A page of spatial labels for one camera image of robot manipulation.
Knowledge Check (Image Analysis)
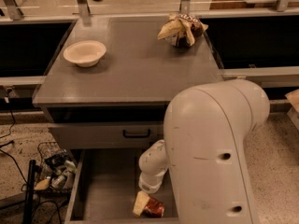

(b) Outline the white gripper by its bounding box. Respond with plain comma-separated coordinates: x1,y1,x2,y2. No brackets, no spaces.
133,173,164,217

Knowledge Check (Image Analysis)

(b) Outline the red coke can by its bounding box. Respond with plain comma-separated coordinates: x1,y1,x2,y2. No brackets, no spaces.
142,197,164,217

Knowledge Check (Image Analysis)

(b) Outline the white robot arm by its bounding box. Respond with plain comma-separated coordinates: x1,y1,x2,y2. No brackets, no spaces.
139,79,270,224

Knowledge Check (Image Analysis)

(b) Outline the grey open middle drawer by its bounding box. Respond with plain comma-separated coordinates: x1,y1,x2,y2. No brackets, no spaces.
64,147,179,224

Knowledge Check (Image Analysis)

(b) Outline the grey top drawer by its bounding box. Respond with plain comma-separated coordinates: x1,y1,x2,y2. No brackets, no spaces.
50,121,164,149

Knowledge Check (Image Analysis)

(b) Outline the white paper bowl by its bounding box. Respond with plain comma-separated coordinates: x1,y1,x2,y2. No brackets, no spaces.
64,40,107,67

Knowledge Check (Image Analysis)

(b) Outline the brown chip bag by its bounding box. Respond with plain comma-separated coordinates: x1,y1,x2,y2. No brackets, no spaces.
157,14,208,48

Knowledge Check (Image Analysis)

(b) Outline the black drawer handle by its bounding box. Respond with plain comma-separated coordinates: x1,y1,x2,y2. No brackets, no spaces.
122,129,151,139

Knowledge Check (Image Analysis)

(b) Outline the wire basket with items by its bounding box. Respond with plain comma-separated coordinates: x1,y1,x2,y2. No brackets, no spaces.
35,142,77,193

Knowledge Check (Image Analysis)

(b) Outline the black stand post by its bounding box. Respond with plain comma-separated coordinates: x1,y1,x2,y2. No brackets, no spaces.
22,160,36,224

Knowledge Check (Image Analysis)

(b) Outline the black floor cable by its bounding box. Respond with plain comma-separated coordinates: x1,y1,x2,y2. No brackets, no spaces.
0,87,29,185

